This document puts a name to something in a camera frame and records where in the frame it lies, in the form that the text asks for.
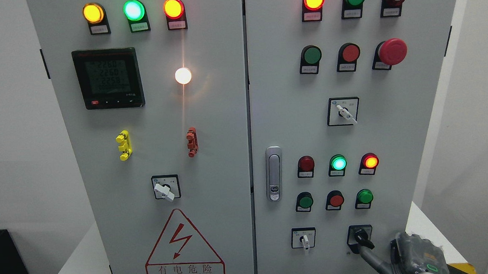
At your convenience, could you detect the green push button lower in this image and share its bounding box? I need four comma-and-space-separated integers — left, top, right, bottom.
296, 191, 314, 212

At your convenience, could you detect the white lit indicator lamp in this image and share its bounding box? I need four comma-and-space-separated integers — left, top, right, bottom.
174, 67, 192, 85

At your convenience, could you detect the white selector switch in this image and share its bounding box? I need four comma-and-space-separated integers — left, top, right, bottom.
327, 97, 360, 127
291, 227, 316, 255

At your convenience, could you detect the white selector switch upper right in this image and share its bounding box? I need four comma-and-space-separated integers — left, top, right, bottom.
327, 97, 360, 127

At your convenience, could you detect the red terminal connector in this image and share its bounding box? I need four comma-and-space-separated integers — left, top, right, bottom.
186, 127, 199, 158

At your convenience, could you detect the white platform with hazard stripes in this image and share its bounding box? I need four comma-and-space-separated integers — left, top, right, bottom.
58, 203, 477, 274

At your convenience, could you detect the grey right cabinet door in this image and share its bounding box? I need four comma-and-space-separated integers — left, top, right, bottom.
244, 0, 456, 274

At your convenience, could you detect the grey left cabinet door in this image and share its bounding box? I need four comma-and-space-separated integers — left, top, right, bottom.
27, 0, 255, 274

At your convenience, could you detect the yellow indicator light top left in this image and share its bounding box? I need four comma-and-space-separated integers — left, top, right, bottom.
83, 2, 111, 35

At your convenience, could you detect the red buzzer alarm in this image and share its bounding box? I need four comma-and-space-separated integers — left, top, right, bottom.
380, 0, 405, 18

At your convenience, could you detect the green indicator light top left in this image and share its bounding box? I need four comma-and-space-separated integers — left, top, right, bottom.
123, 0, 151, 33

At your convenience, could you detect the white selector switch lower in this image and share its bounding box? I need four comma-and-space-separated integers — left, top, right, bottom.
291, 227, 316, 255

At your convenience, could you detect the red push button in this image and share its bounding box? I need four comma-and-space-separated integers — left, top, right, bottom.
325, 190, 345, 211
336, 43, 361, 73

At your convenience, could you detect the green push button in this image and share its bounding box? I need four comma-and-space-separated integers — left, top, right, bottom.
296, 191, 314, 212
299, 45, 322, 75

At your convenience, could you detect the red push button lower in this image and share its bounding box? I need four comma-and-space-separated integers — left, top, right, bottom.
325, 190, 345, 211

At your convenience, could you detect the yellow terminal connector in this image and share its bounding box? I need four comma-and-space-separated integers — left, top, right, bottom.
116, 130, 132, 162

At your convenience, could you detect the green push button upper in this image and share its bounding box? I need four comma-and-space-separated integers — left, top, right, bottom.
299, 45, 322, 75

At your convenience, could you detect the red indicator light top left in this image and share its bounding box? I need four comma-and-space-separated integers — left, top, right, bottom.
163, 0, 187, 30

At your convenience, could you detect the white selector switch left door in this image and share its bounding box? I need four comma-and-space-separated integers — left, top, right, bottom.
151, 174, 181, 202

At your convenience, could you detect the red indicator middle right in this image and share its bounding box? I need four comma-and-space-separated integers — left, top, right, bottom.
358, 152, 379, 176

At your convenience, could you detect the green lit indicator middle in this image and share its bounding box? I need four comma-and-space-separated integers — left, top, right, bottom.
328, 154, 347, 177

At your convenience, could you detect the green indicator top right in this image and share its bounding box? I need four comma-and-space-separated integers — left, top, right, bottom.
341, 0, 365, 20

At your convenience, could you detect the red electric hazard warning sticker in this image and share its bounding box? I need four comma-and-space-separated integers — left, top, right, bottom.
145, 208, 226, 274

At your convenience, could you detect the red lit indicator top right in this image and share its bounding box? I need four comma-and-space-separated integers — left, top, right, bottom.
302, 0, 325, 23

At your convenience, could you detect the black digital power meter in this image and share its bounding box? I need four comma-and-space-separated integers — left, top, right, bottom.
71, 46, 145, 110

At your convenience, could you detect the silver door lock handle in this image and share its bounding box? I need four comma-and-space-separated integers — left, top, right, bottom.
265, 146, 282, 201

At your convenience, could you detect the dark red indicator middle left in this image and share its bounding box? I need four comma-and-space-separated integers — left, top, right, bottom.
297, 156, 315, 178

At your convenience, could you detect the green indicator lower right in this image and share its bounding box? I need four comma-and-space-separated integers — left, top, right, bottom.
355, 188, 374, 210

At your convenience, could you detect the red emergency stop mushroom button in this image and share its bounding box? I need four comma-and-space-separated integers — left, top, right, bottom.
372, 38, 408, 70

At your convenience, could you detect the grey cabinet door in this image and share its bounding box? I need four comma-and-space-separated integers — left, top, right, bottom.
27, 0, 255, 274
244, 0, 456, 274

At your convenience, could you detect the black knob selector switch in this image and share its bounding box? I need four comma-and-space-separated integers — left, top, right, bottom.
347, 224, 375, 254

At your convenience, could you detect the red push button upper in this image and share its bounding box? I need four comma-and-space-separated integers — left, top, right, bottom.
336, 43, 361, 73

